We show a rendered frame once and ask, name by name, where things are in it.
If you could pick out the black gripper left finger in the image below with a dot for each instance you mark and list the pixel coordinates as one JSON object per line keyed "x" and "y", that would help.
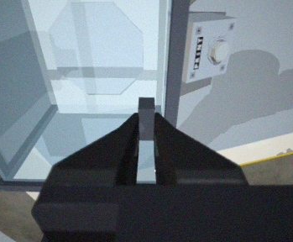
{"x": 104, "y": 160}

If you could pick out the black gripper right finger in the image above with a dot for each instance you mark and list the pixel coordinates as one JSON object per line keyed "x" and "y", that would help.
{"x": 189, "y": 162}

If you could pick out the grey bench mat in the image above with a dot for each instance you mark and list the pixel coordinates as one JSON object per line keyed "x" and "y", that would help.
{"x": 253, "y": 100}

